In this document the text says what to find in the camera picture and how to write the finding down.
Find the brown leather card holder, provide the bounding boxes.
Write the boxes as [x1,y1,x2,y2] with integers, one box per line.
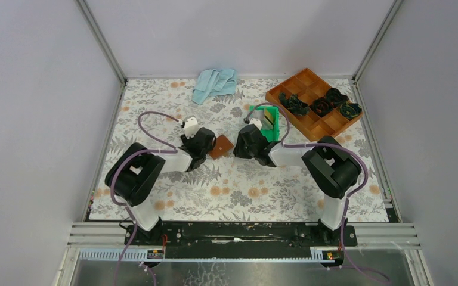
[209,135,234,160]

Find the silver credit card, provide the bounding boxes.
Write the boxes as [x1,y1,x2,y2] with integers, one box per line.
[252,110,265,120]

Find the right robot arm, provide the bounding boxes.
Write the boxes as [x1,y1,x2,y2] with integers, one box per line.
[234,124,369,245]

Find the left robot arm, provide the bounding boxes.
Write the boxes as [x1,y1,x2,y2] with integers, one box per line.
[104,128,216,245]

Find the green plastic basket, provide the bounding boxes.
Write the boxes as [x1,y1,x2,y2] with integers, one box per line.
[250,105,280,142]

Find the floral table mat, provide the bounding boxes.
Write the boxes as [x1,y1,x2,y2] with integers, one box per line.
[88,77,390,224]

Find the dark rolled sock left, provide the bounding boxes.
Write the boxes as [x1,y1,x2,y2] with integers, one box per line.
[278,92,309,116]

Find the dark rolled sock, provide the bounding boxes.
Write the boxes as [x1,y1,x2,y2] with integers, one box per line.
[278,92,309,116]
[309,97,334,117]
[324,88,349,108]
[338,102,363,120]

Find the light blue cloth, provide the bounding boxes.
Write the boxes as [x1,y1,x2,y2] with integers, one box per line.
[192,69,238,105]

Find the orange compartment tray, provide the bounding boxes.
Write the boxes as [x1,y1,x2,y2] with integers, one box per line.
[265,68,364,141]

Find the dark rolled sock middle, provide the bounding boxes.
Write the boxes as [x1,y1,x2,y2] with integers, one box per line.
[309,97,334,117]

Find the dark rolled sock top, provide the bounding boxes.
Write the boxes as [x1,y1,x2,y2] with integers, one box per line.
[324,88,349,108]

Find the dark rolled sock right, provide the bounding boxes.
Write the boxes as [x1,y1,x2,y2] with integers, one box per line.
[338,102,363,120]

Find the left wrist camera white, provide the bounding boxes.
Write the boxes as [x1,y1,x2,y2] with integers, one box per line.
[181,116,200,139]

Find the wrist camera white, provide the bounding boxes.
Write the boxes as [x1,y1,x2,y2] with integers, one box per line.
[245,118,262,130]
[181,116,200,139]

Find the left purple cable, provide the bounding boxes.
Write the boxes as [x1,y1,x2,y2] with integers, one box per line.
[109,111,186,286]

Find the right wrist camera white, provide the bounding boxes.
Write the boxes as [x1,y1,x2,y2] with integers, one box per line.
[245,118,262,130]

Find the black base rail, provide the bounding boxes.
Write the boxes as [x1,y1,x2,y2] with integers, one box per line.
[124,220,358,261]

